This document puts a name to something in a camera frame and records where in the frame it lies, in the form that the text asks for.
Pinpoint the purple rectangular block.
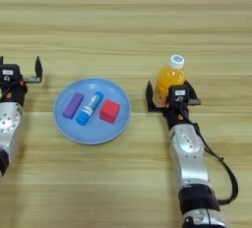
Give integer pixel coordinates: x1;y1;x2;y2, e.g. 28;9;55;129
62;91;85;120

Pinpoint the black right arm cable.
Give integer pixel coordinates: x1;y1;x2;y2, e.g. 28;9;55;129
178;102;239;206

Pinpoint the gripper small black box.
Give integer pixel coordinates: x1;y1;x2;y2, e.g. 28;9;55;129
0;64;21;83
167;85;191;104

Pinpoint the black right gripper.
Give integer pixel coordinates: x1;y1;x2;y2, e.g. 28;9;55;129
145;80;202;130

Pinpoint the right gripper small black box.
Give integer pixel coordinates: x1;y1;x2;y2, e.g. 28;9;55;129
167;85;191;104

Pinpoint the red cube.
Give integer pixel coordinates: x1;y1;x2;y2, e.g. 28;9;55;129
98;98;121;125

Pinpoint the blue cylinder block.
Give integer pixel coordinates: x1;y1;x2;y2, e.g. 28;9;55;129
76;90;104;126

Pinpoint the left gripper small black box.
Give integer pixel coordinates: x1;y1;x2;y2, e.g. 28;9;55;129
0;64;21;83

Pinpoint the orange juice bottle white cap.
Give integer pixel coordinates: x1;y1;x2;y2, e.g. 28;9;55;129
154;54;187;108

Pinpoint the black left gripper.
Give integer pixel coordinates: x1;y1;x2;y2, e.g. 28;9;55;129
0;55;43;106

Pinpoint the light blue round plate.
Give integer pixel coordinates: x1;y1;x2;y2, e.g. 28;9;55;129
53;78;132;145

